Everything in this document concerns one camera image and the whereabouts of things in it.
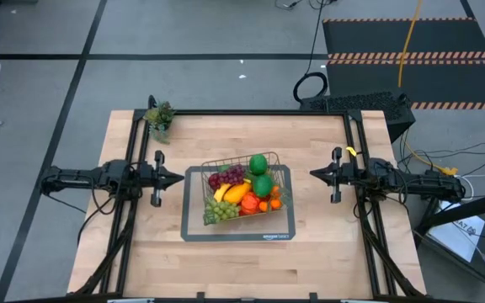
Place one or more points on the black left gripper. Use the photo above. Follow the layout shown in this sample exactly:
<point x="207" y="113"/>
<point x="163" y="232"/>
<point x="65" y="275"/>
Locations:
<point x="152" y="174"/>

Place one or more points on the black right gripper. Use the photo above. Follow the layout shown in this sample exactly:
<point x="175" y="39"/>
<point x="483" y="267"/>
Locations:
<point x="343" y="174"/>

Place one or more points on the yellow banana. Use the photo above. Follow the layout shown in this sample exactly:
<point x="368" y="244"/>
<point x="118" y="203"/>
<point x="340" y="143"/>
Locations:
<point x="220" y="192"/>

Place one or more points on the purple grape bunch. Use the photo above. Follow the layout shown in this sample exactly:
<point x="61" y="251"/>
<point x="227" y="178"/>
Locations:
<point x="227" y="177"/>

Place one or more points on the tangerine cluster with leaves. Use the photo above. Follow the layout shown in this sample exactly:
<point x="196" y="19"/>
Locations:
<point x="275" y="204"/>

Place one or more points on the green grape bunch with leaves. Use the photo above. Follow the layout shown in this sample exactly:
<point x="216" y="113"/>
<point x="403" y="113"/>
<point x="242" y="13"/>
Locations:
<point x="221" y="210"/>

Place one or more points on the yellow orange mango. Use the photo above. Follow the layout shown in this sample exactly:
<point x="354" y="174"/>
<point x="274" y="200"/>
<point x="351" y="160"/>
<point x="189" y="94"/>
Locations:
<point x="236" y="193"/>

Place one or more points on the orange mini pumpkin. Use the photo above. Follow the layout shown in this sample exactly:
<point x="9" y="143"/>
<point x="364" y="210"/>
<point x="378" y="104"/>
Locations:
<point x="250" y="203"/>

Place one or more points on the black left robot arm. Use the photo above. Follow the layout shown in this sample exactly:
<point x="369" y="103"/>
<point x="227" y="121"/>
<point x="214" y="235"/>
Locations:
<point x="82" y="174"/>

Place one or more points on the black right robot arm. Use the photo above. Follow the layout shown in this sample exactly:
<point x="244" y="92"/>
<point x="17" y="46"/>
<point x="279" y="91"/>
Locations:
<point x="411" y="181"/>

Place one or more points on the yellow tag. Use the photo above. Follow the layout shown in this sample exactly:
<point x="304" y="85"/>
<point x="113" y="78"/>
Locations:
<point x="350" y="150"/>

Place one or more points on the green spiky leafy plant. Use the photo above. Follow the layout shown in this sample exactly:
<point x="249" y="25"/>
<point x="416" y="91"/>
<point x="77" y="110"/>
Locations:
<point x="160" y="118"/>

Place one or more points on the black perforated computer case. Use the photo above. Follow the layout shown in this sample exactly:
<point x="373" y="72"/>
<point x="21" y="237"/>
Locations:
<point x="352" y="102"/>

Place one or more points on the beige mat with grey border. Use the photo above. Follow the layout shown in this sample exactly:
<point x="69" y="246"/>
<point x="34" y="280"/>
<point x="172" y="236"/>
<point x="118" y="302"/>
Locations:
<point x="225" y="237"/>

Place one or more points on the black floor mat striped edge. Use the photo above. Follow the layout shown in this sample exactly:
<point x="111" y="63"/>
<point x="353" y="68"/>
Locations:
<point x="415" y="82"/>
<point x="406" y="35"/>

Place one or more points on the white paper sheet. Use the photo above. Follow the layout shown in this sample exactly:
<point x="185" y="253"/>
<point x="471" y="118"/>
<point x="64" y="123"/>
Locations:
<point x="457" y="229"/>

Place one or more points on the black metal stand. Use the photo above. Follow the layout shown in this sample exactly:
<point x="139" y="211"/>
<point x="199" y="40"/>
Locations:
<point x="465" y="212"/>

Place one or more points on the black aluminium rig frame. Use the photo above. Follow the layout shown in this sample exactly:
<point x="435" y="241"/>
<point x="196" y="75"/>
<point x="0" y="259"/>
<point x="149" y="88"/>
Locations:
<point x="246" y="112"/>

